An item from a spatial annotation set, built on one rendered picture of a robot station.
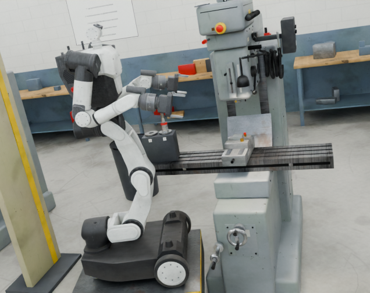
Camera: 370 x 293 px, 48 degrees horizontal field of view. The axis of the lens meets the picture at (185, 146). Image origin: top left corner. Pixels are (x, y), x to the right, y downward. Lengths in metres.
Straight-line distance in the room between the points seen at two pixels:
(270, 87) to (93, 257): 1.63
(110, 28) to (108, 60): 5.27
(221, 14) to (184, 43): 4.72
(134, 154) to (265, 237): 0.91
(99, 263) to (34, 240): 1.09
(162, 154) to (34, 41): 5.76
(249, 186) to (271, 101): 0.73
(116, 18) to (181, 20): 1.14
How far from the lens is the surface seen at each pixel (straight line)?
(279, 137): 3.13
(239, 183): 2.61
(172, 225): 2.76
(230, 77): 2.53
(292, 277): 2.85
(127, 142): 2.38
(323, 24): 6.81
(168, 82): 2.59
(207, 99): 7.16
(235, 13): 2.39
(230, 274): 2.77
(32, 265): 3.63
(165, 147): 2.84
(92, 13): 7.64
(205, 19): 2.42
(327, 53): 6.31
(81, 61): 2.13
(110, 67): 2.26
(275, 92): 3.04
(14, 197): 3.42
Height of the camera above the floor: 1.92
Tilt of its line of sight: 19 degrees down
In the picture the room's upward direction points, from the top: 10 degrees counter-clockwise
